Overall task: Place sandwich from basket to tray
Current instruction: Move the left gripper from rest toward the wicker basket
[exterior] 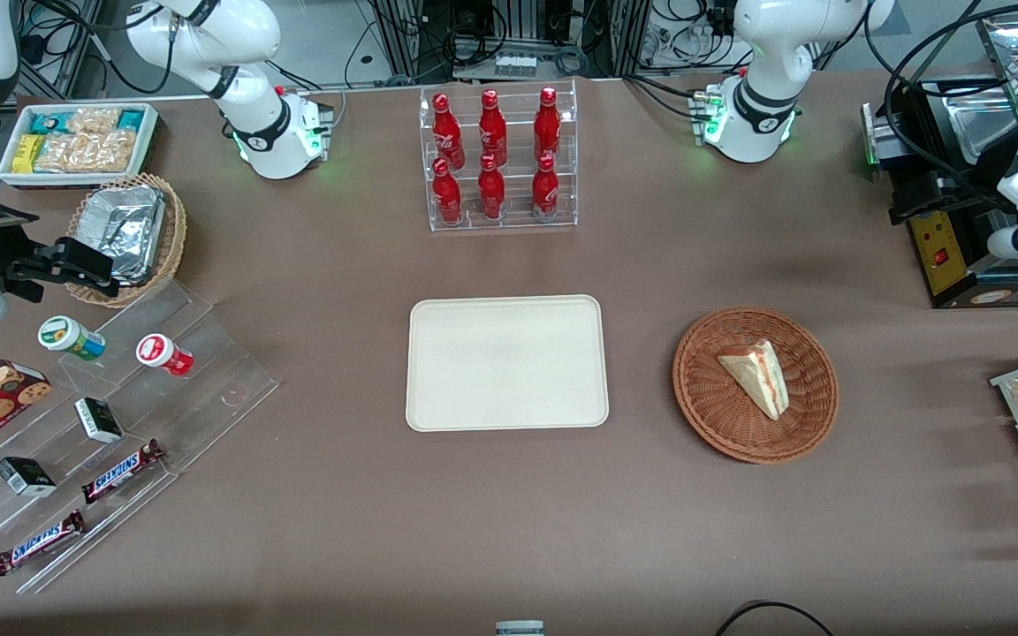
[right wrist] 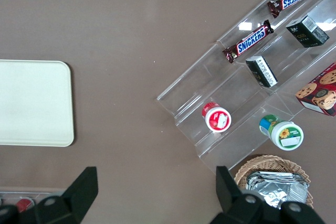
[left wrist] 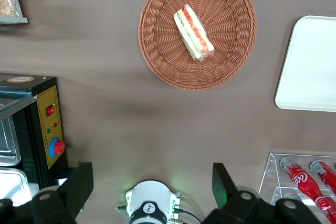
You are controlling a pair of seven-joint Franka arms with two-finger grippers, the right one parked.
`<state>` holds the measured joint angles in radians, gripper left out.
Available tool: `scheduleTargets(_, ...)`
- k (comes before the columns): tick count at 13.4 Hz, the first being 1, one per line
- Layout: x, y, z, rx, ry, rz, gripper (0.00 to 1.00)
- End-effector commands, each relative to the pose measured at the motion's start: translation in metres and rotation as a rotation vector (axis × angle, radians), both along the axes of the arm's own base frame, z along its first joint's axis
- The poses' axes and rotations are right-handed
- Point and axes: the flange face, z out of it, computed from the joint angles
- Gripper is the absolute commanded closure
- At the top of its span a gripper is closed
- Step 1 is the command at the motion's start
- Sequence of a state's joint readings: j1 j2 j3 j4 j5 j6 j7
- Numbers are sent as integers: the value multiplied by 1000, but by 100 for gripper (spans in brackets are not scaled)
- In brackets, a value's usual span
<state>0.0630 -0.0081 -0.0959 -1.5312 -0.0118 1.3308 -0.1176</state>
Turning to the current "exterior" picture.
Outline triangular sandwich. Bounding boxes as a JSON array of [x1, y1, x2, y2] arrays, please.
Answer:
[[718, 339, 791, 421]]

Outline oval light wicker basket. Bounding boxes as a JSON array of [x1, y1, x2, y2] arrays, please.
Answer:
[[65, 173, 187, 308]]

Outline round brown wicker basket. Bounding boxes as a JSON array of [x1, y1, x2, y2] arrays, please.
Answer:
[[672, 306, 839, 465]]

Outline cream rectangular tray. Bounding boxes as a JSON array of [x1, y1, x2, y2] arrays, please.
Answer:
[[406, 294, 610, 433]]

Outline silver foil package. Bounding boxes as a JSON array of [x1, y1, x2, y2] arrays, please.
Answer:
[[76, 185, 167, 286]]

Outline white plastic snack bin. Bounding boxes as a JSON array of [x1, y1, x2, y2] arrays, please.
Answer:
[[0, 102, 160, 188]]

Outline green lidded yogurt cup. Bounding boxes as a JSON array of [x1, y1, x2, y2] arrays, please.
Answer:
[[38, 315, 107, 362]]

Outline steel food warmer pan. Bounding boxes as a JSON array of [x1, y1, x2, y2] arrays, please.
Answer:
[[949, 87, 1018, 165]]

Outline black glass food warmer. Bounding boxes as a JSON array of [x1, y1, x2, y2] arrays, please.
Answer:
[[902, 13, 1018, 310]]

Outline yellow snack package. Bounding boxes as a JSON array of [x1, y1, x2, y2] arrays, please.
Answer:
[[12, 134, 47, 174]]

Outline clear bag of puffed snacks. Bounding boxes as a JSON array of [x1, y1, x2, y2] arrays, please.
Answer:
[[67, 107, 122, 136], [35, 130, 136, 174]]

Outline red lidded yogurt cup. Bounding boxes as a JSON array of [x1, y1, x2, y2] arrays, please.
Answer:
[[136, 333, 194, 378]]

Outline small black carton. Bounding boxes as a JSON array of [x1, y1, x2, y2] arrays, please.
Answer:
[[74, 397, 124, 444], [0, 456, 57, 498]]

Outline clear acrylic stepped display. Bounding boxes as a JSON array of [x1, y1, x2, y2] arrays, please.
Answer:
[[0, 278, 280, 594]]

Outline Snickers chocolate bar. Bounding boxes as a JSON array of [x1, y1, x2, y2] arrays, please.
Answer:
[[0, 510, 87, 577], [80, 439, 165, 505]]

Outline red cola bottle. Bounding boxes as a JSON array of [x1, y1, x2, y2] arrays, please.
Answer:
[[534, 87, 561, 161], [433, 93, 466, 169], [479, 89, 508, 167], [532, 154, 560, 220], [478, 154, 506, 220], [432, 159, 463, 224]]

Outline clear acrylic bottle rack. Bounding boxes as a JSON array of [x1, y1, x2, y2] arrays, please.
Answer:
[[419, 79, 579, 232]]

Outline silver metal bracket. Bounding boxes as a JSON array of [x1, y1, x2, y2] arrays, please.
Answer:
[[861, 102, 904, 170]]

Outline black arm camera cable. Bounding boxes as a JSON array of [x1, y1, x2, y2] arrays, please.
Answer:
[[883, 0, 1018, 208]]

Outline thin black table cable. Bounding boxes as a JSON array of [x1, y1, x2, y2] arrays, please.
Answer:
[[715, 601, 834, 636]]

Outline aluminium profile frame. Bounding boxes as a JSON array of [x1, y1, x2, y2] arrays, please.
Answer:
[[376, 0, 651, 80]]

